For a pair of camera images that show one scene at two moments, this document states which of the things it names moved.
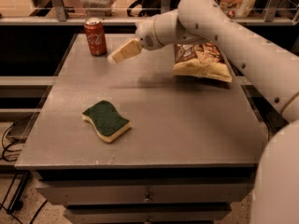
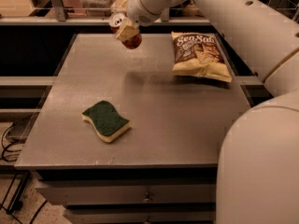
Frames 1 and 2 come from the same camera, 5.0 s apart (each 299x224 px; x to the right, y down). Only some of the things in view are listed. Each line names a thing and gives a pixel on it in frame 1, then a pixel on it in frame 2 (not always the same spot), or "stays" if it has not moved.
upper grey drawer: x=144 y=192 stays
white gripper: x=146 y=35 -> x=140 y=8
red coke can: x=96 y=35 -> x=116 y=21
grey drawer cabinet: x=134 y=143 stays
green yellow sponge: x=106 y=120 stays
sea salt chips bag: x=205 y=59 stays
